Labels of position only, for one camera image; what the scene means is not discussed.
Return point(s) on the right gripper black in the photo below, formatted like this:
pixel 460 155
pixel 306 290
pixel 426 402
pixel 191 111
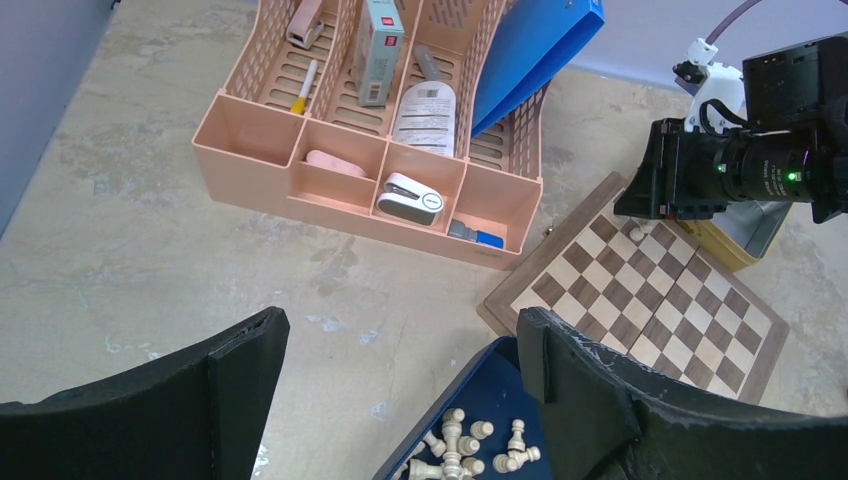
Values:
pixel 679 177

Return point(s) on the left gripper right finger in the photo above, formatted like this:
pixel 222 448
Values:
pixel 607 416

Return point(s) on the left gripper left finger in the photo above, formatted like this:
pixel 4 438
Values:
pixel 197 413

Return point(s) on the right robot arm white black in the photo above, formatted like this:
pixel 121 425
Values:
pixel 772 130

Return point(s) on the wooden chess board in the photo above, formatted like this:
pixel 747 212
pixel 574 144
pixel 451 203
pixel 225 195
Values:
pixel 661 299

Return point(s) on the pile of light chess pieces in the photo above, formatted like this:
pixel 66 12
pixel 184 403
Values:
pixel 457 453

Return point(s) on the yellow metal tin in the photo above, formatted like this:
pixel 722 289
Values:
pixel 740 236

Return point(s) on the dark blue tray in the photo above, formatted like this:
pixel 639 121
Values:
pixel 488 388

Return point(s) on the blue folder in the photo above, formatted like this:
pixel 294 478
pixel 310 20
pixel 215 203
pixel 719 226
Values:
pixel 532 43

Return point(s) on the white labelled tube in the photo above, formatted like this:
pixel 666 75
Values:
pixel 427 110

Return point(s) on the white stapler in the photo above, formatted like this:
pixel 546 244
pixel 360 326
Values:
pixel 410 200

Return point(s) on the pink eraser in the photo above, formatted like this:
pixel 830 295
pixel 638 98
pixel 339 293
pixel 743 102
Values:
pixel 331 162

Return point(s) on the pink plastic desk organizer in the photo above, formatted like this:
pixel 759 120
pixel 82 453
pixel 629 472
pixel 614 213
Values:
pixel 252 149

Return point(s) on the green white small box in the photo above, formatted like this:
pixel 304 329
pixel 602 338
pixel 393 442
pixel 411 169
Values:
pixel 378 41

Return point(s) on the yellow white marker pen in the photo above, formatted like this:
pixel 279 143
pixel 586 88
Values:
pixel 299 105

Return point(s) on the pink small stapler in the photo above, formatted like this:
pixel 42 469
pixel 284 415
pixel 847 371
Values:
pixel 305 26

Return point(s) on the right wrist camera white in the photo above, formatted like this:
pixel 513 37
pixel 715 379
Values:
pixel 704 79

